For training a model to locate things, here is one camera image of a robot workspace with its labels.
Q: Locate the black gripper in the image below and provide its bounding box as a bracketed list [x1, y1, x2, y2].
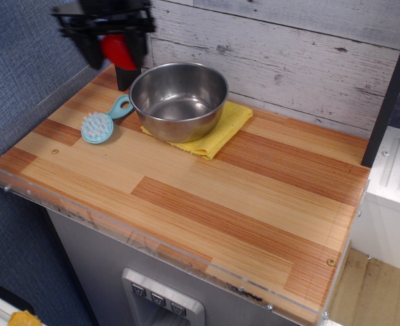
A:
[50, 1, 156, 69]

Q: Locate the red plastic strawberry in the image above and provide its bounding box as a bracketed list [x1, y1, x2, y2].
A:
[101, 34, 138, 71]

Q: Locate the stainless steel pot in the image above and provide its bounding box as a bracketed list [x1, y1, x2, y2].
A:
[129, 62, 229, 143]

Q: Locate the clear acrylic edge guard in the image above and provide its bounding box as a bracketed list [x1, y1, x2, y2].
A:
[0, 67, 369, 325]

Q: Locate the light blue scrub brush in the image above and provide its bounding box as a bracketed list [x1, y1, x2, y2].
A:
[81, 94, 134, 145]

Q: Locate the yellow folded cloth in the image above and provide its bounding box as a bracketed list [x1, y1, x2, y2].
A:
[140, 101, 254, 161]

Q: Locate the grey toy fridge cabinet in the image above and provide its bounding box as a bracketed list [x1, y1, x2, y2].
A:
[48, 211, 292, 325]

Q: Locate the silver dispenser button panel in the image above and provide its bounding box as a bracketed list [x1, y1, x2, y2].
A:
[122, 268, 206, 325]

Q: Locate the yellow object bottom left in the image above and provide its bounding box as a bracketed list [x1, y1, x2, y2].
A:
[7, 310, 43, 326]

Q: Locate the white grooved sink unit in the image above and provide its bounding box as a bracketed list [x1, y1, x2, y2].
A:
[368, 126, 400, 204]

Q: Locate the black left vertical post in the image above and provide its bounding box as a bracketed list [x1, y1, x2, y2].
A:
[115, 66, 141, 92]

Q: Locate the black vertical post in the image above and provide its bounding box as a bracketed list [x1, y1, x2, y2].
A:
[361, 53, 400, 168]
[115, 66, 141, 92]

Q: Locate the black right vertical post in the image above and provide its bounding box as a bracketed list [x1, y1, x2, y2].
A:
[361, 53, 400, 168]

